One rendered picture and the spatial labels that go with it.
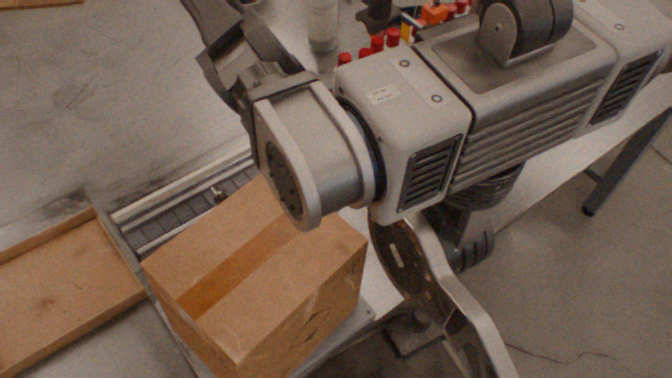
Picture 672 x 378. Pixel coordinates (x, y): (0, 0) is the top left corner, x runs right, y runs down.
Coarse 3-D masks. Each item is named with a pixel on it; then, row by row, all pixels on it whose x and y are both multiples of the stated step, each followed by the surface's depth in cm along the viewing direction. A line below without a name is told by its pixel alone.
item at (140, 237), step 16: (240, 160) 134; (240, 176) 131; (256, 176) 131; (208, 192) 128; (176, 208) 125; (192, 208) 125; (208, 208) 125; (160, 224) 123; (176, 224) 122; (128, 240) 120; (144, 240) 120
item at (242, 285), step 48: (240, 192) 99; (192, 240) 92; (240, 240) 93; (288, 240) 93; (336, 240) 93; (192, 288) 87; (240, 288) 87; (288, 288) 88; (336, 288) 96; (192, 336) 96; (240, 336) 83; (288, 336) 91
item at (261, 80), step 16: (256, 64) 65; (272, 64) 66; (240, 80) 64; (256, 80) 62; (272, 80) 62; (288, 80) 59; (304, 80) 60; (320, 80) 60; (240, 96) 65; (256, 96) 58; (240, 112) 64; (256, 144) 63; (256, 160) 65
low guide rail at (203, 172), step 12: (228, 156) 130; (240, 156) 132; (204, 168) 128; (216, 168) 129; (180, 180) 125; (192, 180) 127; (156, 192) 123; (168, 192) 124; (132, 204) 121; (144, 204) 122; (120, 216) 120
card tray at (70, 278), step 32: (64, 224) 124; (96, 224) 127; (0, 256) 119; (32, 256) 122; (64, 256) 122; (96, 256) 122; (0, 288) 117; (32, 288) 118; (64, 288) 118; (96, 288) 118; (128, 288) 118; (0, 320) 113; (32, 320) 113; (64, 320) 114; (96, 320) 111; (0, 352) 109; (32, 352) 106
